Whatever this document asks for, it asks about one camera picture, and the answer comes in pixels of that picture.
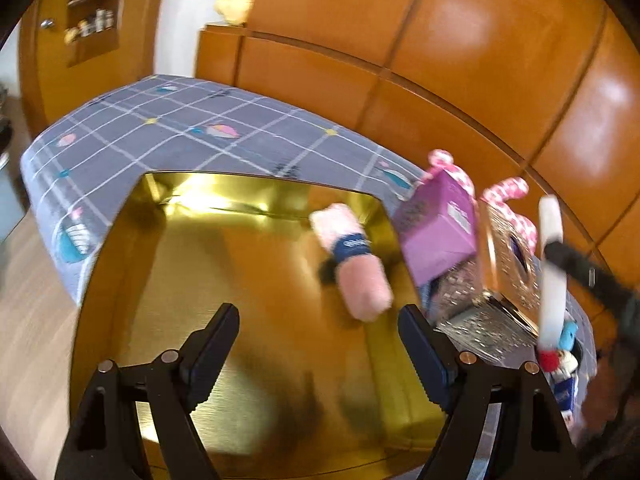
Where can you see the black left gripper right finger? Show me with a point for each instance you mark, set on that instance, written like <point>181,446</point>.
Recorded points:
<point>531,441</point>

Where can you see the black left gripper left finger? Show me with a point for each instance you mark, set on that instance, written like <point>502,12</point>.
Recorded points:
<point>105,441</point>

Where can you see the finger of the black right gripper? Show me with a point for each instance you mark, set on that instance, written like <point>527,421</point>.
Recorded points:
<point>616,297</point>

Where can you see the white long soft object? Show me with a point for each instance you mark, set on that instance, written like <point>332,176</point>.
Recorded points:
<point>552,280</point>

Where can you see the blue elephant plush toy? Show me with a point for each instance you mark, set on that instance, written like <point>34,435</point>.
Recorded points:
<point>567,336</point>

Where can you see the silver ornate tissue box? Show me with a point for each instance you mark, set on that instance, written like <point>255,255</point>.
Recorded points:
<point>489,303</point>

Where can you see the purple tissue pack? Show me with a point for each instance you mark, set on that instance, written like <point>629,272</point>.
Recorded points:
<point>436,228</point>

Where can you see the pink rolled towel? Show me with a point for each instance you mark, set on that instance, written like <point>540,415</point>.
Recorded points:
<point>359,273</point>

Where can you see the wooden headboard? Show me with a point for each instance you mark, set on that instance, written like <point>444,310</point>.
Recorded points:
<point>548,89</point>

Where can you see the grey patterned bed sheet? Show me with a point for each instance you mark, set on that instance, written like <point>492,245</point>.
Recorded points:
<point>80,170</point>

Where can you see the wooden shelf cabinet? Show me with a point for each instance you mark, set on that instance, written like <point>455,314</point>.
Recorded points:
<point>71,51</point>

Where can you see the yellow plush on headboard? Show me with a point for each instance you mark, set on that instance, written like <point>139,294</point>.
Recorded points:
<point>234,12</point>

